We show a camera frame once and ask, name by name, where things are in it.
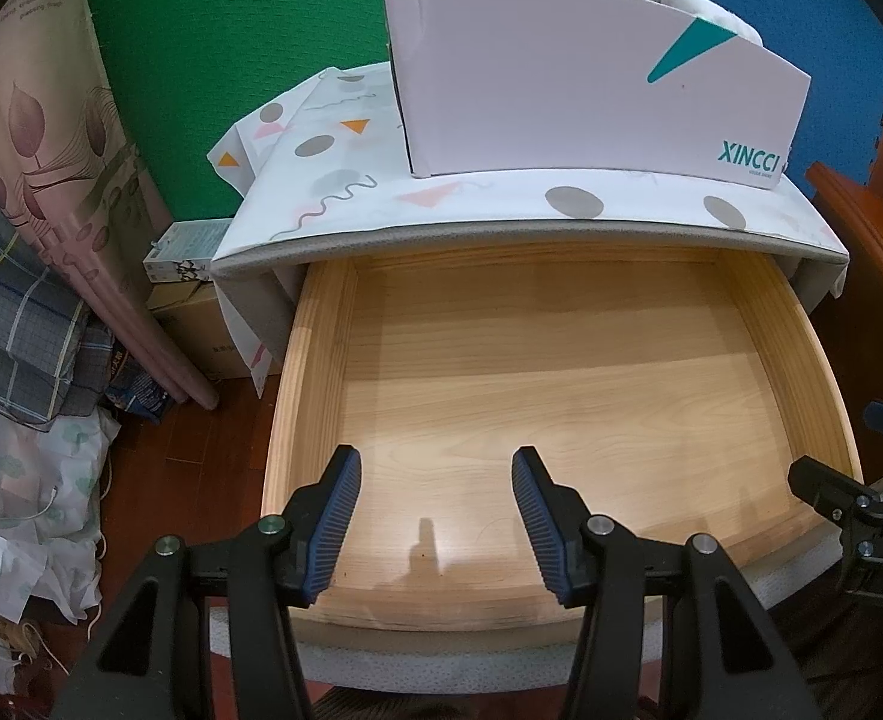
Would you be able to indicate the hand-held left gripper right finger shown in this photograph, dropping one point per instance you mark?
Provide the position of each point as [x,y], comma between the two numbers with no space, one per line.
[539,521]

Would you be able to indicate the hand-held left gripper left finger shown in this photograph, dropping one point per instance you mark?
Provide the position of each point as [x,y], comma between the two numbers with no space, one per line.
[335,514]

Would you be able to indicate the white cardboard box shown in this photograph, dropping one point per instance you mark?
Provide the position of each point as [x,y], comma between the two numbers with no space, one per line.
[561,90]

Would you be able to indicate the white sock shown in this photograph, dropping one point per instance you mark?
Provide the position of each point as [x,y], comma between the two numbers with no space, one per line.
[711,7]

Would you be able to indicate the brown cardboard box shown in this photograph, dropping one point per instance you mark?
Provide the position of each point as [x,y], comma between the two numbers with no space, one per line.
[201,330]

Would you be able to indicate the blue packet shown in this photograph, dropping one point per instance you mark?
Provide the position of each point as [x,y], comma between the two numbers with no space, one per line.
[139,386]

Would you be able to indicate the small white teal carton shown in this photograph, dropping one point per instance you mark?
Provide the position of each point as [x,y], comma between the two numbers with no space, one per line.
[186,247]

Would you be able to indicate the white floral cloth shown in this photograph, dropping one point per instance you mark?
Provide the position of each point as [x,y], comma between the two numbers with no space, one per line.
[28,495]

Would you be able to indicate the white patterned cover cloth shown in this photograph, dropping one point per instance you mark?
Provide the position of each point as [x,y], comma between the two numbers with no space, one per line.
[381,187]

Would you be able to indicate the grey plaid blanket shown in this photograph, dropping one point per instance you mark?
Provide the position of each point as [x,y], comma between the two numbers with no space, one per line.
[13,300]

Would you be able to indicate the pink floral curtain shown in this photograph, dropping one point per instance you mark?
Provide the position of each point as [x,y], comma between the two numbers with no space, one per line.
[66,135]

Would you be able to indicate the green foam mat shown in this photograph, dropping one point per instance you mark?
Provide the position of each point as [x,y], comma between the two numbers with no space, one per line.
[246,52]

